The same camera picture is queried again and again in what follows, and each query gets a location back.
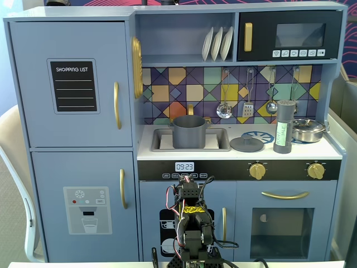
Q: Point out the black shopping list board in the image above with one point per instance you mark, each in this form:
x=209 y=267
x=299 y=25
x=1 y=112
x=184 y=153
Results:
x=74 y=95

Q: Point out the black microwave door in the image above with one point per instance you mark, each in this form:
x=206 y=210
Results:
x=265 y=28

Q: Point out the gray pot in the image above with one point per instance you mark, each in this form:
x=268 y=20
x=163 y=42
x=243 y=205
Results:
x=189 y=134

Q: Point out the black table clamp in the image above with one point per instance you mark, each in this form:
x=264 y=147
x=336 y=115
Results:
x=154 y=257

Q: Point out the blue freezer door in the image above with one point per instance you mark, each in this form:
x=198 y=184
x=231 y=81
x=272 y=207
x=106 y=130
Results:
x=55 y=173

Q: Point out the steel slotted spatula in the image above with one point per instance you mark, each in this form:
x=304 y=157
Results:
x=247 y=109

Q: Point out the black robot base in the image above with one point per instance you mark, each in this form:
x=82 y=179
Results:
x=174 y=261

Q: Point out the motor controller board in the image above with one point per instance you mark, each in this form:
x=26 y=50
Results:
x=193 y=264

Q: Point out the black stove control panel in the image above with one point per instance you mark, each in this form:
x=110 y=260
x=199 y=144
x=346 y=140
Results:
x=228 y=170

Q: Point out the gold toy phone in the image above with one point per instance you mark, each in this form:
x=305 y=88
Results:
x=136 y=67

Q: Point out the black background object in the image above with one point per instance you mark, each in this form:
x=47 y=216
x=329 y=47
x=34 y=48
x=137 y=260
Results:
x=168 y=2
x=57 y=2

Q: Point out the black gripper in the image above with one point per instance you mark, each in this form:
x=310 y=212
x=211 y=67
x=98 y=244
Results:
x=187 y=185

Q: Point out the gray toy sink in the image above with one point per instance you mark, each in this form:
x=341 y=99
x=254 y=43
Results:
x=223 y=139

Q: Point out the steel ladle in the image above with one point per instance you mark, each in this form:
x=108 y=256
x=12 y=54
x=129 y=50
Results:
x=271 y=107

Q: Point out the gold toy faucet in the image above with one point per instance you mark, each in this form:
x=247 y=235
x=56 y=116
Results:
x=190 y=110

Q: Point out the blue oven door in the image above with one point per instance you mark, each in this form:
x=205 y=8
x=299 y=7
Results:
x=245 y=201

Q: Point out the white toy plate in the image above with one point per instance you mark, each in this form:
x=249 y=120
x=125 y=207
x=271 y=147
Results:
x=217 y=44
x=207 y=44
x=226 y=44

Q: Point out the gray pot lid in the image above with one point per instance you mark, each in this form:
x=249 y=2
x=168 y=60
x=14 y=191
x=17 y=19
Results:
x=245 y=145

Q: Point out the gray salt shaker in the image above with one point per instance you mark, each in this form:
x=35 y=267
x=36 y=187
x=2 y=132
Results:
x=284 y=111

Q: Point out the blue dishwasher door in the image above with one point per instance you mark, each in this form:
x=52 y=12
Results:
x=150 y=195

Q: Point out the steel serving spoon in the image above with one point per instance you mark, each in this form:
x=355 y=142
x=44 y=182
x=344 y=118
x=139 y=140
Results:
x=293 y=96

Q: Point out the blue fridge door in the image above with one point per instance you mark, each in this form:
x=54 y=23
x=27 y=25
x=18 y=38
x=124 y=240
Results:
x=33 y=83

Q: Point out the gold stove knob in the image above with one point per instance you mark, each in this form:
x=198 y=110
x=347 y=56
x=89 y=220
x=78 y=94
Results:
x=315 y=171
x=257 y=171

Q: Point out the blue toy kitchen unit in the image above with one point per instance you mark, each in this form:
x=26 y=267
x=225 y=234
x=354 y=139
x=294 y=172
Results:
x=173 y=36

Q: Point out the steel pot with lid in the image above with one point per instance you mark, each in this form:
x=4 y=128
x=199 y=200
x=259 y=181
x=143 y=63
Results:
x=309 y=129

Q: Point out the steel skimmer spoon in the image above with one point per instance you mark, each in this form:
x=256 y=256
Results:
x=224 y=110

